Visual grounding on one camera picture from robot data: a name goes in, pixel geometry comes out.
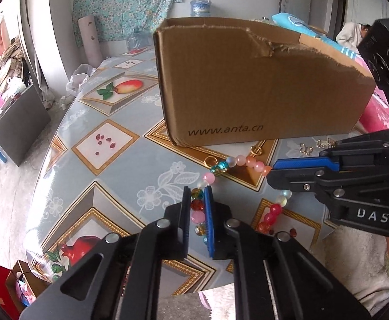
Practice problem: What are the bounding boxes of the teal floral hanging cloth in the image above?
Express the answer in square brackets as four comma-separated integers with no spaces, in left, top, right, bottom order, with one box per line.
[72,0,184,47]

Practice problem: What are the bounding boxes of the white paper roll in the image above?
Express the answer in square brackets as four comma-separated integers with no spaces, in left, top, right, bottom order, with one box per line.
[77,15,103,69]

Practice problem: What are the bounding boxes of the blue printed pillow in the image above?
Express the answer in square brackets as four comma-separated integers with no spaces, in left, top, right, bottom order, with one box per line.
[271,12,360,59]

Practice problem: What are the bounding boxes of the fruit-print tablecloth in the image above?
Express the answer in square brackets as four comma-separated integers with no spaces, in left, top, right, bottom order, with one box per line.
[25,46,389,297]

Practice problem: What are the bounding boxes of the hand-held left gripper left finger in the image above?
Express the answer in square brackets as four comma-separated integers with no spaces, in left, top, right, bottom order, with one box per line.
[19,186,192,320]

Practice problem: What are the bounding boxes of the white plastic bag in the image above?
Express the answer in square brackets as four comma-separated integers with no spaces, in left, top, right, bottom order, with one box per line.
[65,63,97,94]

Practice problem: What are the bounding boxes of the brown cardboard box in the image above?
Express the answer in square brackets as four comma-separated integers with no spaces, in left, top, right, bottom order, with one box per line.
[153,17,377,147]

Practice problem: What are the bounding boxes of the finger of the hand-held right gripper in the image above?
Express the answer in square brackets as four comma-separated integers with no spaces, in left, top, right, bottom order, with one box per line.
[265,167,389,208]
[273,130,389,173]

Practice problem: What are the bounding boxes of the brown paper bag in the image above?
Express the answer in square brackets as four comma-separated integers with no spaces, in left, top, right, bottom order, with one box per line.
[5,259,50,308]

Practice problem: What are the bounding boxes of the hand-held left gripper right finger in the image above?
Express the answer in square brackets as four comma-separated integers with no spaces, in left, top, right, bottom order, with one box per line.
[204,185,372,320]

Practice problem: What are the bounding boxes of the pink floral blanket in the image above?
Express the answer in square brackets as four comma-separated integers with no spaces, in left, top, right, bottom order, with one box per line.
[356,51,389,135]

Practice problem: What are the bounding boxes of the clear plastic water bottle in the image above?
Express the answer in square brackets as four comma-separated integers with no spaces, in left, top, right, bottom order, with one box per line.
[126,29,152,51]

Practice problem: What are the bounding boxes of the grey board panel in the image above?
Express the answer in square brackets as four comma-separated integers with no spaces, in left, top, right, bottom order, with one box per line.
[0,84,52,167]

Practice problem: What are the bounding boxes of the pile of clothes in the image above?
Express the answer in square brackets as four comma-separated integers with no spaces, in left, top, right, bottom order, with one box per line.
[0,37,32,89]

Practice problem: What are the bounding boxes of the colourful bead necklace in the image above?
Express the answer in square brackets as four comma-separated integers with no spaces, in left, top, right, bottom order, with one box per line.
[189,153,298,245]

